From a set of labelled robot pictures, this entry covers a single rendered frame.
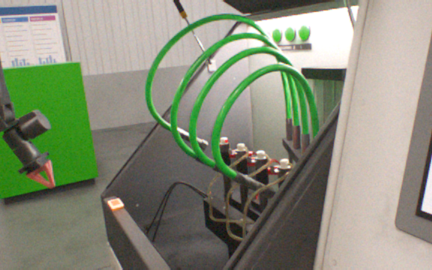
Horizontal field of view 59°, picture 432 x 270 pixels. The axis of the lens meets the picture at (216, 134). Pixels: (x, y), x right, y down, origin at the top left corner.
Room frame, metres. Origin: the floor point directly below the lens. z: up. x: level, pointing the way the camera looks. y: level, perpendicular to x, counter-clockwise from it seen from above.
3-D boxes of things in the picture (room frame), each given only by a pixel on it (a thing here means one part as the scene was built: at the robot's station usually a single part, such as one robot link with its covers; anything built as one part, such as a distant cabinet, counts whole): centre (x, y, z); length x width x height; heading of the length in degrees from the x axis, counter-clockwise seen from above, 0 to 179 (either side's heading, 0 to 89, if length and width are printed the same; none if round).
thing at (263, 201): (0.76, -0.08, 1.03); 0.05 x 0.03 x 0.21; 117
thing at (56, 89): (4.09, 1.91, 0.65); 0.95 x 0.86 x 1.30; 117
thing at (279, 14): (1.03, -0.25, 1.43); 0.54 x 0.03 x 0.02; 27
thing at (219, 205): (0.80, -0.07, 0.91); 0.34 x 0.10 x 0.15; 27
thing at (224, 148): (0.90, -0.01, 1.03); 0.05 x 0.03 x 0.21; 117
